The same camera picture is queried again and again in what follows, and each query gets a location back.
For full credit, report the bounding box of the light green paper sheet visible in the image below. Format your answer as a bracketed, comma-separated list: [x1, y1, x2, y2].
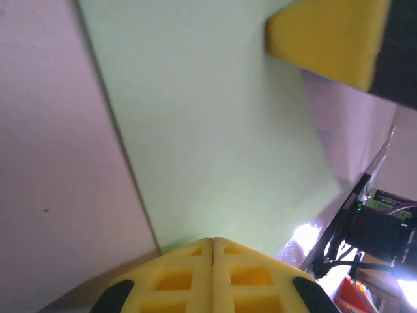
[76, 0, 341, 258]

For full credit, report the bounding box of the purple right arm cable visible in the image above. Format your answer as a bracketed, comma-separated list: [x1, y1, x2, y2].
[387, 202, 417, 216]

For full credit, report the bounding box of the aluminium mounting rail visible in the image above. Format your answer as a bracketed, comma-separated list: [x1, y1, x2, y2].
[366, 125, 398, 179]

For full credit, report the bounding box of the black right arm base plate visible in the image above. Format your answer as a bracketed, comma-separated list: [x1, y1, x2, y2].
[311, 174, 373, 281]

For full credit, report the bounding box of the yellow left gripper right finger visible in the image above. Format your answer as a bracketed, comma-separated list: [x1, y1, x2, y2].
[213, 237, 336, 313]

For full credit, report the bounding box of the stack of coloured paper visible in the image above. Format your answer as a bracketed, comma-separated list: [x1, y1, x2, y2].
[334, 275, 379, 313]

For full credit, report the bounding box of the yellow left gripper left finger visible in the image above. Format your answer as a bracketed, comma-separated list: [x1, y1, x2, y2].
[93, 237, 213, 313]

